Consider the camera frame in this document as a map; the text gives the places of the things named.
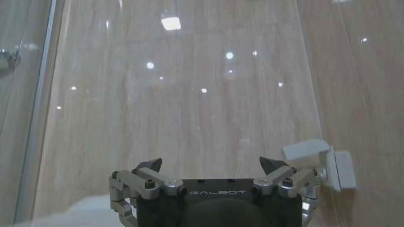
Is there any silver glass panel wall bracket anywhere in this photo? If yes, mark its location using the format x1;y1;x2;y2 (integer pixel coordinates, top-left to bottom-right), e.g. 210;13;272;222
282;138;358;192

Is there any clear glass shower panel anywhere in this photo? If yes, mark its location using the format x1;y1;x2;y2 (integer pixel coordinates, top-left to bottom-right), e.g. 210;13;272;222
34;0;323;211

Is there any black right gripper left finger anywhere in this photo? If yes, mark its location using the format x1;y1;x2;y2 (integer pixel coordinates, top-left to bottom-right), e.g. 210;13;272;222
108;157;186;221

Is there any silver aluminium door frame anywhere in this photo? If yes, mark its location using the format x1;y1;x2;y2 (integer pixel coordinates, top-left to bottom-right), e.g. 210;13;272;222
12;0;66;217

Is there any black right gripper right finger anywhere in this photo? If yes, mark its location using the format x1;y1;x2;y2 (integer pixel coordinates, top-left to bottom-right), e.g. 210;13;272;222
252;156;323;221

